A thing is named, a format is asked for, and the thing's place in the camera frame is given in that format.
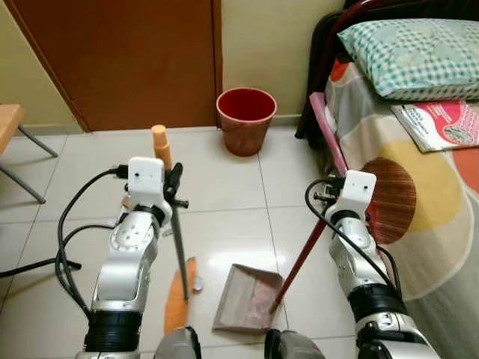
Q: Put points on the orange broom with grey shaft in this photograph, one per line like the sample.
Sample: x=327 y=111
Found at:
x=178 y=299

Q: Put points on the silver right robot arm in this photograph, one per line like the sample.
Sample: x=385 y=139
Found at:
x=352 y=254

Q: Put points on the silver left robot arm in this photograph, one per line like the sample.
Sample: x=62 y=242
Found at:
x=120 y=269

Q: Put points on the small white floor scrap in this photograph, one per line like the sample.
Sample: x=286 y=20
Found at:
x=197 y=284

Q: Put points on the red plastic bucket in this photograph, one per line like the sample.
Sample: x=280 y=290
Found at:
x=245 y=131

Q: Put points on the patterned circle print bed sheet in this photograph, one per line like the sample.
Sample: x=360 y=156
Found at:
x=434 y=247

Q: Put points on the brown wooden door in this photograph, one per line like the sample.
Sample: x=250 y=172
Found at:
x=120 y=60

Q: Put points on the red and white magazine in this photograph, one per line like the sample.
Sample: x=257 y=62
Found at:
x=441 y=126

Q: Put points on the dark bed headboard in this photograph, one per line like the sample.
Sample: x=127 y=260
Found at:
x=322 y=52

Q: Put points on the robot left leg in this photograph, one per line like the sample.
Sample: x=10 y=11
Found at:
x=176 y=345

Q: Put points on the robot leg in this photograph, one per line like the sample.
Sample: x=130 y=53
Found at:
x=296 y=348
x=176 y=345

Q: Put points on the robot right leg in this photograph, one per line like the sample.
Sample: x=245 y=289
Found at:
x=296 y=348

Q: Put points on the green checked pillow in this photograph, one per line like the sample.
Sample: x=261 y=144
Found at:
x=415 y=60

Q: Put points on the wooden chair with grey legs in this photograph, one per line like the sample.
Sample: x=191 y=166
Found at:
x=9 y=120

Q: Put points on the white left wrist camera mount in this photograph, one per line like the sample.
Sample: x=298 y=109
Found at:
x=145 y=179

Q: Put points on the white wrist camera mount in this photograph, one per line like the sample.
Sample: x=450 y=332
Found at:
x=145 y=179
x=356 y=191

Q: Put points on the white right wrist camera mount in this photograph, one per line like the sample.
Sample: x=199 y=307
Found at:
x=356 y=191

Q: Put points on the pink bed frame rail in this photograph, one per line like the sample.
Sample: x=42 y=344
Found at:
x=324 y=123

